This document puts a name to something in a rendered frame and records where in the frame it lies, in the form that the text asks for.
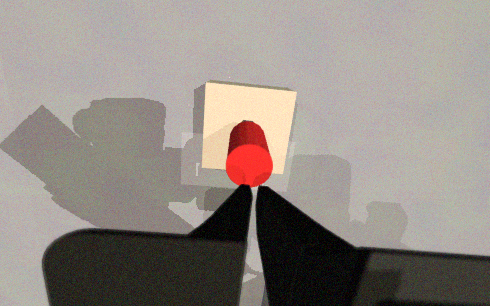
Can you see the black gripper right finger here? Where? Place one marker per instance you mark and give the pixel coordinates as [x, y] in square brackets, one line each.
[305, 264]

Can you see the red marker cap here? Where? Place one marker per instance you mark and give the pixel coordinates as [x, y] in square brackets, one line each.
[248, 159]

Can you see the cream square block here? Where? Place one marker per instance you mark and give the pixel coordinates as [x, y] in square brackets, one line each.
[229, 103]

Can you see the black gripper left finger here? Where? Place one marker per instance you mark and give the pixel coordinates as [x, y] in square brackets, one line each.
[110, 267]

